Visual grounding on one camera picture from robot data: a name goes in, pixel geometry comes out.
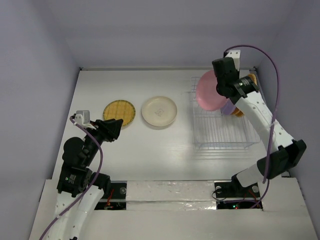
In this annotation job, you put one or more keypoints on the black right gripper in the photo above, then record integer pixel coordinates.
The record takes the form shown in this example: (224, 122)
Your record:
(223, 90)

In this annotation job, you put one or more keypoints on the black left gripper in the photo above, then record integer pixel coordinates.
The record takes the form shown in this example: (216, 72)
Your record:
(110, 128)

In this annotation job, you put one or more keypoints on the green rimmed woven bamboo plate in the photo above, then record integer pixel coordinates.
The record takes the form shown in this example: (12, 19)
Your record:
(120, 110)

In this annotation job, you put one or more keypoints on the pink plastic plate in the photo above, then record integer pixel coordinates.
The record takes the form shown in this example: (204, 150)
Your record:
(206, 93)

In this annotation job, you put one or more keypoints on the purple plastic plate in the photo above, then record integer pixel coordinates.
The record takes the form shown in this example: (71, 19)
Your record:
(228, 108)

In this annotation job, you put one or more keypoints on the small round woven plate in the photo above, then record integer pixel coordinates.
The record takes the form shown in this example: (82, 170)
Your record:
(238, 113)

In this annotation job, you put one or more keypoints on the cream plastic plate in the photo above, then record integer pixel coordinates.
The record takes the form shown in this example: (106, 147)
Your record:
(159, 112)

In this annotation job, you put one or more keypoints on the large square woven tray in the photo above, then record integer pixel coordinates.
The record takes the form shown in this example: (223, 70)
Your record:
(253, 78)

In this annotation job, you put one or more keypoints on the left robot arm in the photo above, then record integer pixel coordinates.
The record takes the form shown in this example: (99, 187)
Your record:
(79, 189)

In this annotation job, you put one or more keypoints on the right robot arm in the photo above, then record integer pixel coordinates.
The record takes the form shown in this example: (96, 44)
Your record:
(283, 151)

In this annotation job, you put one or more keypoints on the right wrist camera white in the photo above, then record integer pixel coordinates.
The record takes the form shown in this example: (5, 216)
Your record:
(235, 55)

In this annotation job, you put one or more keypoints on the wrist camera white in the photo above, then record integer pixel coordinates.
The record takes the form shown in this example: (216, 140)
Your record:
(82, 117)
(235, 55)

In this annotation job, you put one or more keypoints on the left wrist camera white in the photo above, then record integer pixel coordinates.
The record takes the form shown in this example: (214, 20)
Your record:
(82, 117)

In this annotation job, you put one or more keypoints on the white wire dish rack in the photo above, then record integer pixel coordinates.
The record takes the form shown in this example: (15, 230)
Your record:
(213, 131)

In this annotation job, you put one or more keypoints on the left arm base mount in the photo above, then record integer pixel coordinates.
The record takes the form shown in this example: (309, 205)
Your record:
(115, 199)

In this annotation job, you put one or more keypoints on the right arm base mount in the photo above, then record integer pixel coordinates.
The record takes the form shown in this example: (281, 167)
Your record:
(229, 197)

